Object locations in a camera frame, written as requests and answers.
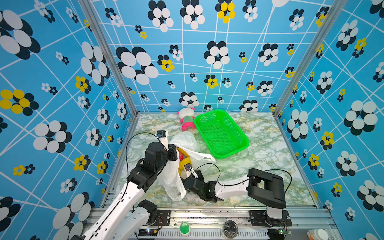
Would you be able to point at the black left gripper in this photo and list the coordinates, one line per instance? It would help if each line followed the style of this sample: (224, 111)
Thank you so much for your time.
(172, 152)

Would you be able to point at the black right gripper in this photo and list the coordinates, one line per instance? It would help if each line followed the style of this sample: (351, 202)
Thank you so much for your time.
(199, 176)

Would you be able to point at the white plastic bag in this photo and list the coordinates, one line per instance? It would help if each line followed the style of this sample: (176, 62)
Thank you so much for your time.
(171, 176)

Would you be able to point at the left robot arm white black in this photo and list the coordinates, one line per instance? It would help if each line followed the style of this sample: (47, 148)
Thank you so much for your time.
(117, 222)

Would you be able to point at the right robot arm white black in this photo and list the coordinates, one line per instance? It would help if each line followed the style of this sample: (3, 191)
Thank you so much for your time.
(262, 186)

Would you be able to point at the green push button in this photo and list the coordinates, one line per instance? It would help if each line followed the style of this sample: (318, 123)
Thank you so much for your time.
(185, 229)

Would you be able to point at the pink white plush toy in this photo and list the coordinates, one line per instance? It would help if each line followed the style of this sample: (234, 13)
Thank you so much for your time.
(187, 117)

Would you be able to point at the green plastic mesh basket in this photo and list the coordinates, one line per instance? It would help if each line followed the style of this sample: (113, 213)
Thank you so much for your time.
(221, 133)

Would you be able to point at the round silver knob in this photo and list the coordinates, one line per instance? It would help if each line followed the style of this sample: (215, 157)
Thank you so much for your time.
(229, 230)

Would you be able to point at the white orange container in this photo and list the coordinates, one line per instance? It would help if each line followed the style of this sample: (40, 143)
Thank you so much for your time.
(317, 234)

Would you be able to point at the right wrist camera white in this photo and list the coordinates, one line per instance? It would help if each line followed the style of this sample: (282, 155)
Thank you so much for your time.
(190, 171)

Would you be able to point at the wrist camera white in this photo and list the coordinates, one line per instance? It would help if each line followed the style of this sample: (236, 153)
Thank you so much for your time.
(163, 138)
(190, 171)

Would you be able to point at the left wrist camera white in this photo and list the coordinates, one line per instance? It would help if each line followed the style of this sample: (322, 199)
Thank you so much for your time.
(163, 138)

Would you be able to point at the aluminium front rail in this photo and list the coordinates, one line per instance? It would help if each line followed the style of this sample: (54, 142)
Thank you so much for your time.
(206, 224)

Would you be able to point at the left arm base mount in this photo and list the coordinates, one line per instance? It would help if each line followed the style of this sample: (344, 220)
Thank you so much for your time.
(157, 217)

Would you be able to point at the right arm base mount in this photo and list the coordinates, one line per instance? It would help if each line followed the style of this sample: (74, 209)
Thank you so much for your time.
(259, 218)

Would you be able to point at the aluminium frame post left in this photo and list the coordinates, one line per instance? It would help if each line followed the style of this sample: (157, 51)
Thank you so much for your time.
(102, 41)

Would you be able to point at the aluminium frame post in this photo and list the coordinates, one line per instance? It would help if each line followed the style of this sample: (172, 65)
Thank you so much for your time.
(102, 41)
(323, 31)

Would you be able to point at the aluminium frame post right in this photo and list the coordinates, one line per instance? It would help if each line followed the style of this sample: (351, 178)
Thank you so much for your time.
(323, 31)

